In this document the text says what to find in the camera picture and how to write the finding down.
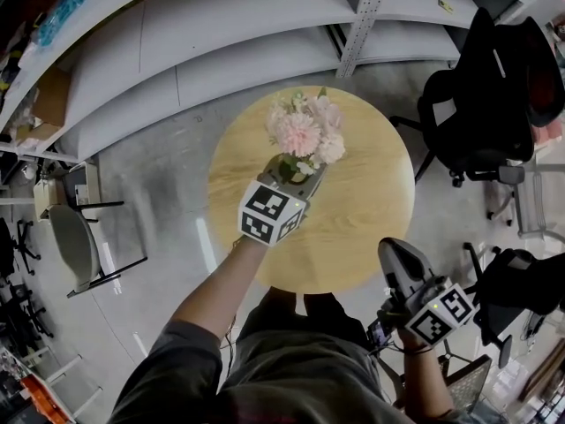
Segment black swivel chair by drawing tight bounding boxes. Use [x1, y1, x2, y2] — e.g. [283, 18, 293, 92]
[462, 240, 565, 367]

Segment black office chair with headrest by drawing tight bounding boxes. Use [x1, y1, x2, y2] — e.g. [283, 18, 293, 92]
[390, 6, 565, 189]

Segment person's dark trousers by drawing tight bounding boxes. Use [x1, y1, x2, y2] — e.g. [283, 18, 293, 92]
[240, 285, 370, 352]

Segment white frame armchair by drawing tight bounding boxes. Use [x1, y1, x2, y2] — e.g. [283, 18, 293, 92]
[485, 164, 565, 240]

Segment person's grey shirt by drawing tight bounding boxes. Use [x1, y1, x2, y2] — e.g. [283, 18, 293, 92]
[108, 320, 418, 424]

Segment small black device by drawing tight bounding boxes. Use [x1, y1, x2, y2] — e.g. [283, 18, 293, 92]
[366, 310, 395, 349]

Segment person's right forearm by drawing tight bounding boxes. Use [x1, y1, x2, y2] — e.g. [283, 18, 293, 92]
[396, 327, 461, 424]

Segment grey mesh chair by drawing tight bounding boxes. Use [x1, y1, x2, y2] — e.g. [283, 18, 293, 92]
[439, 353, 493, 417]

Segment cardboard box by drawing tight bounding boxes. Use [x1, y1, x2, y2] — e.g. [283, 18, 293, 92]
[31, 65, 72, 128]

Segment pink artificial flowers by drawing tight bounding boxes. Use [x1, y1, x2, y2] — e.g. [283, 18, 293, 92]
[264, 87, 348, 177]

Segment pink cloth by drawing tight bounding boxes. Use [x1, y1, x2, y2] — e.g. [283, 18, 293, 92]
[531, 120, 565, 143]

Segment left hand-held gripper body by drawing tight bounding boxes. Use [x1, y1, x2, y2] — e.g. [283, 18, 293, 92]
[237, 172, 317, 249]

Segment orange crate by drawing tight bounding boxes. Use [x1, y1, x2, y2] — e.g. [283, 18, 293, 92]
[19, 375, 68, 424]

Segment blue plastic items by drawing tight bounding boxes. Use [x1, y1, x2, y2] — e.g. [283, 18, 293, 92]
[35, 0, 94, 44]

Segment grey chair with black legs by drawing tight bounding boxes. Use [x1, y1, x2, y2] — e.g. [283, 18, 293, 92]
[47, 162, 149, 299]

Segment white metal shelving unit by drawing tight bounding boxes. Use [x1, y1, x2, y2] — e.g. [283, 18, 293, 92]
[0, 0, 565, 163]

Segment person's left forearm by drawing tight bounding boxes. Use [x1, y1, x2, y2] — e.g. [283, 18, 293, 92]
[169, 235, 267, 343]

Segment round yellow wooden table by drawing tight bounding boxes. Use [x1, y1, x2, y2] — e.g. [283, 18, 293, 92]
[207, 85, 416, 295]

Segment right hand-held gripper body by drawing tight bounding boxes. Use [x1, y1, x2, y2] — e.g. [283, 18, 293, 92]
[378, 237, 480, 349]

